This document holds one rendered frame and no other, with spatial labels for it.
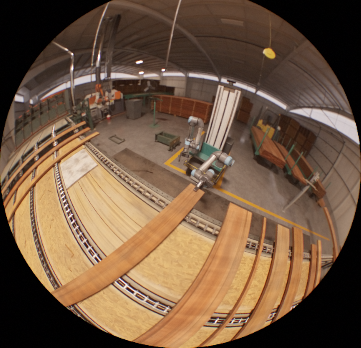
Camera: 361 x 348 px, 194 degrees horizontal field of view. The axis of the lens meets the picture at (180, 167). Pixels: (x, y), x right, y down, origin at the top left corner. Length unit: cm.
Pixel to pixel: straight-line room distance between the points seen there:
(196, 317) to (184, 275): 32
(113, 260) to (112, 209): 38
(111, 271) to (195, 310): 50
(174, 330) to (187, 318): 13
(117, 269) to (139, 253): 18
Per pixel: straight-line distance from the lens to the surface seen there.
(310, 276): 184
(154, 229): 68
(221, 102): 177
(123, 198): 89
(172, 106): 627
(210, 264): 71
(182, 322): 81
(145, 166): 231
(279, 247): 114
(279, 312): 136
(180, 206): 75
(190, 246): 73
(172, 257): 71
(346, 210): 1111
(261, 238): 98
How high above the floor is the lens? 154
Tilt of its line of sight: 41 degrees down
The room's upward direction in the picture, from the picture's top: 10 degrees clockwise
